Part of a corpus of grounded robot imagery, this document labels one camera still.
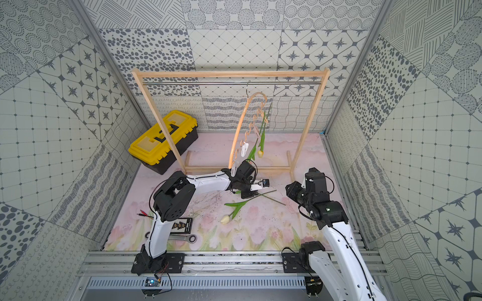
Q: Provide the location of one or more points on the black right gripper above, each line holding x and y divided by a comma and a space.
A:
292, 193

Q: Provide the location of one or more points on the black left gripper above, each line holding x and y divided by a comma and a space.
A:
248, 184

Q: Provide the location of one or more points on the yellow tulip flower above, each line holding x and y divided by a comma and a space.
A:
258, 149

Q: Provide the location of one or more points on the beige wavy clothes hanger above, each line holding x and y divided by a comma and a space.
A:
244, 128

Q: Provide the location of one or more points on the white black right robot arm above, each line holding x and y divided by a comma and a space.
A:
352, 279

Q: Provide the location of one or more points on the white clothespin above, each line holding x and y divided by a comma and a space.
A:
244, 148

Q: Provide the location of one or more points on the cream white tulip flower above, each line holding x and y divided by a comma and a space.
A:
239, 205

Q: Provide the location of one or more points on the floral pink table mat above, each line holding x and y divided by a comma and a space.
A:
270, 222

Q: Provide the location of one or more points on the beige clothespin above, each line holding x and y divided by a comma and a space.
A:
265, 117

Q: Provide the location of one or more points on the black bit set case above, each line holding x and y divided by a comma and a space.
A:
182, 226

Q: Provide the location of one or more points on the silver ratchet wrench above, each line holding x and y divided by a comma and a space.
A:
164, 237

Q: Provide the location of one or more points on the yellow black toolbox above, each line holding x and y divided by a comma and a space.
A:
152, 148

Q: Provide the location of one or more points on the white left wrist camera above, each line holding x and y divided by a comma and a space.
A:
263, 183

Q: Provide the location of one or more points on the wooden clothes rack frame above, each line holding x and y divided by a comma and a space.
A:
222, 113

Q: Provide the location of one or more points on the aluminium rail base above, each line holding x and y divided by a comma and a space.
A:
191, 270

